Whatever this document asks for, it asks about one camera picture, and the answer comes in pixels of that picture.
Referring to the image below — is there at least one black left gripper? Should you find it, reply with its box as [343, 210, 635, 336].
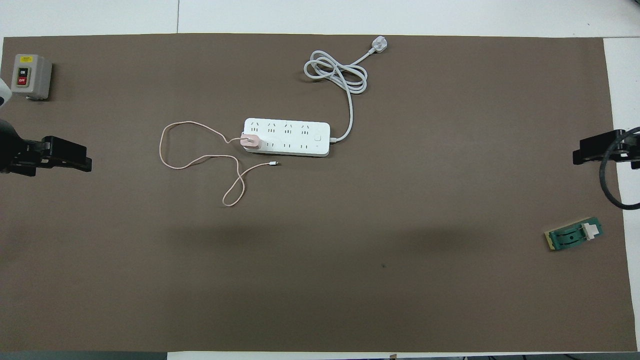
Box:
[0, 120, 93, 177]

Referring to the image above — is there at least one pink charging cable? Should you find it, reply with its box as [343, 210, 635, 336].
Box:
[158, 121, 281, 208]

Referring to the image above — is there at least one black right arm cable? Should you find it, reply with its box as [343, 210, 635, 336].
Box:
[598, 127, 640, 210]

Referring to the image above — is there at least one brown table mat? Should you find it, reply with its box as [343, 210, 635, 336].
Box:
[0, 33, 638, 353]

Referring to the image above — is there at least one green knife switch block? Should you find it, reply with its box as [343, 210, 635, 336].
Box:
[544, 216, 604, 252]

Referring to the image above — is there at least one white power strip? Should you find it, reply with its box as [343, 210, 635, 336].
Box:
[242, 117, 332, 158]

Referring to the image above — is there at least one grey on-off switch box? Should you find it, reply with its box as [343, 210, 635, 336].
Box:
[11, 54, 53, 101]

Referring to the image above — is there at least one white power strip cord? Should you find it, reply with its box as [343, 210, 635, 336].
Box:
[304, 49, 371, 144]

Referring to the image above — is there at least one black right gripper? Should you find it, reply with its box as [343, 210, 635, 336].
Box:
[572, 127, 640, 169]

